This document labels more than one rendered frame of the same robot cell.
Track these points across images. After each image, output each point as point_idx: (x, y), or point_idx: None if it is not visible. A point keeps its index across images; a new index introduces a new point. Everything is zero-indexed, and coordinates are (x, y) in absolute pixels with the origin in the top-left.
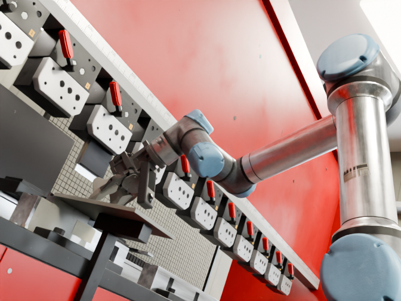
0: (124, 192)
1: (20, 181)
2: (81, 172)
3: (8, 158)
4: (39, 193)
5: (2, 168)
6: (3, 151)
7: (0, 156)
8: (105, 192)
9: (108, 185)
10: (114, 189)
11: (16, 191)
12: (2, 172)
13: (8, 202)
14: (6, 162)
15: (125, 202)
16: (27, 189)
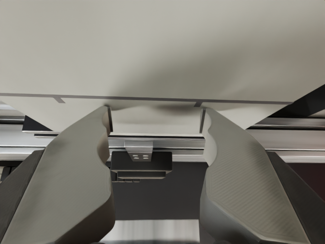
0: (93, 236)
1: (171, 170)
2: (170, 224)
3: (115, 214)
4: (132, 169)
5: (118, 201)
6: (125, 218)
7: (125, 211)
8: (244, 156)
9: (314, 195)
10: (237, 197)
11: (170, 155)
12: (115, 196)
13: (155, 145)
14: (116, 208)
15: (34, 172)
16: (154, 165)
